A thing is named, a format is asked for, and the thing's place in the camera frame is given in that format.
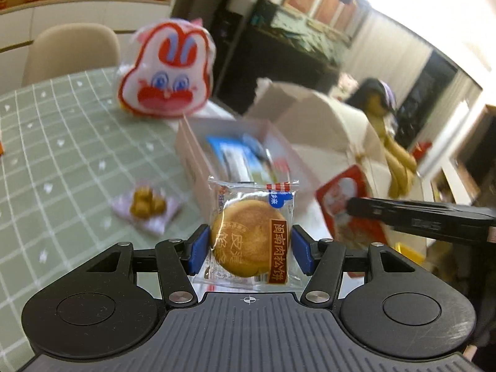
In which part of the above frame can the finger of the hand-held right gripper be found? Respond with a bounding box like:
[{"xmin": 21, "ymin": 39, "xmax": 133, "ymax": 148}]
[{"xmin": 346, "ymin": 196, "xmax": 458, "ymax": 225}]

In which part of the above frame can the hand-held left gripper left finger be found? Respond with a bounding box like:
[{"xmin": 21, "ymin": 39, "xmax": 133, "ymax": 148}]
[{"xmin": 85, "ymin": 224, "xmax": 210, "ymax": 308}]

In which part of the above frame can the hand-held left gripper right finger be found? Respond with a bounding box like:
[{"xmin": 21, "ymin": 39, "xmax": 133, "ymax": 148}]
[{"xmin": 291, "ymin": 225, "xmax": 418, "ymax": 308}]

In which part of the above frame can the red and white snack packet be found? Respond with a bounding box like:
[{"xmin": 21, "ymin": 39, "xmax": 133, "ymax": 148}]
[{"xmin": 315, "ymin": 164, "xmax": 393, "ymax": 249}]

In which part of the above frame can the round pastry packet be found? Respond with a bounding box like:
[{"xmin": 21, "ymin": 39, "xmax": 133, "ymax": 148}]
[{"xmin": 193, "ymin": 176, "xmax": 301, "ymax": 289}]

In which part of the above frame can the blue snack packet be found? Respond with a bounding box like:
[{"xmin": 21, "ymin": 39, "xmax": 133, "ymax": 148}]
[
  {"xmin": 206, "ymin": 135, "xmax": 256, "ymax": 183},
  {"xmin": 242, "ymin": 134, "xmax": 290, "ymax": 184}
]

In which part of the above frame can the white cardboard box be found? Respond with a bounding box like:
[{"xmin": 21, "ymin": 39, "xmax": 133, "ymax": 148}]
[{"xmin": 174, "ymin": 116, "xmax": 323, "ymax": 219}]

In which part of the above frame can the yellow plush doll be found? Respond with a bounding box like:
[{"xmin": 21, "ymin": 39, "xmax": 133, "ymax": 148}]
[{"xmin": 344, "ymin": 77, "xmax": 420, "ymax": 199}]

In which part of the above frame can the small wrapped yellow candy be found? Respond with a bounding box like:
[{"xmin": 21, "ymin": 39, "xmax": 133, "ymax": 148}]
[{"xmin": 112, "ymin": 180, "xmax": 183, "ymax": 236}]

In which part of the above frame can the open brown cardboard box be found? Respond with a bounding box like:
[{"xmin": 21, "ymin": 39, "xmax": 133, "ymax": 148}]
[{"xmin": 244, "ymin": 77, "xmax": 324, "ymax": 125}]

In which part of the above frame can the white curtain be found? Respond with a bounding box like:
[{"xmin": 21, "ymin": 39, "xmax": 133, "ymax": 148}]
[{"xmin": 347, "ymin": 8, "xmax": 434, "ymax": 97}]

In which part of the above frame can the rabbit face snack bag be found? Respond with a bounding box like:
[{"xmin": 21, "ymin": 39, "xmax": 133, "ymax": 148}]
[{"xmin": 116, "ymin": 17, "xmax": 215, "ymax": 119}]

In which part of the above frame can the green checked tablecloth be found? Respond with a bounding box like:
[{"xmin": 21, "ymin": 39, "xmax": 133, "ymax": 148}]
[{"xmin": 0, "ymin": 66, "xmax": 243, "ymax": 359}]

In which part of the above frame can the dark cabinet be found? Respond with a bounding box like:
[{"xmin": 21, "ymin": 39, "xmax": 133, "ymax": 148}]
[{"xmin": 215, "ymin": 0, "xmax": 354, "ymax": 115}]

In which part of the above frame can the beige chair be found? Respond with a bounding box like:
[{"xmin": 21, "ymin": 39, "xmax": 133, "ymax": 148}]
[{"xmin": 21, "ymin": 23, "xmax": 122, "ymax": 86}]

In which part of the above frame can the white sideboard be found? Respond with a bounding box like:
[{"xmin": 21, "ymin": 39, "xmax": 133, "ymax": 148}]
[{"xmin": 0, "ymin": 0, "xmax": 173, "ymax": 86}]

